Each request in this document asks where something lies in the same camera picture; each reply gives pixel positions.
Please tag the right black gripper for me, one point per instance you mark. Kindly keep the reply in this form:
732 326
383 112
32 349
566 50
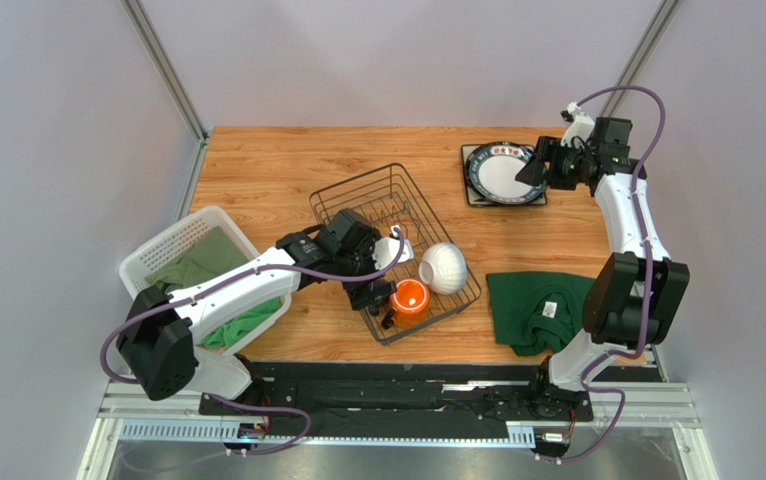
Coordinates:
551 161

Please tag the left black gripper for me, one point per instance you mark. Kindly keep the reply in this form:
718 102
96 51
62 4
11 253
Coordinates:
361 294

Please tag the white green-rimmed round plate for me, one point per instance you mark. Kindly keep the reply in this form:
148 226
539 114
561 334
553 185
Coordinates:
503 172

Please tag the dark blue mug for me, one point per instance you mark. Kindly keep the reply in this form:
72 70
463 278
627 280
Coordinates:
378 307

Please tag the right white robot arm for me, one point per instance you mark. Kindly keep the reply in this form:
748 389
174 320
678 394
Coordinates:
634 299

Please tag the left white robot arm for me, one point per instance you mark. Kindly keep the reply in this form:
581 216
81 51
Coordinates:
161 340

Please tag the orange mug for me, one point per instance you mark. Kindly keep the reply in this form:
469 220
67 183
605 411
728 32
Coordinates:
408 305

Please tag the square floral plate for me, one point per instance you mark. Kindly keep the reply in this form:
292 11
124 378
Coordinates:
468 198

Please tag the white ribbed bowl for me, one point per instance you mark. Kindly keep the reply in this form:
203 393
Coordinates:
443 268

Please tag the dark green folded cloth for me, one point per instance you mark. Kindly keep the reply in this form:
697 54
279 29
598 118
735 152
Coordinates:
535 311

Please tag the bright green towel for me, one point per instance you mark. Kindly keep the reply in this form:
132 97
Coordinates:
236 329

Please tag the white plastic basket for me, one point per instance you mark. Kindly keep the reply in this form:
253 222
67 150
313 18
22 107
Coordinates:
182 235

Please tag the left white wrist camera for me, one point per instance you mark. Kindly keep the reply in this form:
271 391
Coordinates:
392 250

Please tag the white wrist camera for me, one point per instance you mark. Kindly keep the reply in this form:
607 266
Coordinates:
392 250
580 124

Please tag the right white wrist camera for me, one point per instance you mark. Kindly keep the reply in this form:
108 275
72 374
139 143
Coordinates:
580 124

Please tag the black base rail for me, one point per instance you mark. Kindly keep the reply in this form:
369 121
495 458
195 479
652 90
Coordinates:
397 401

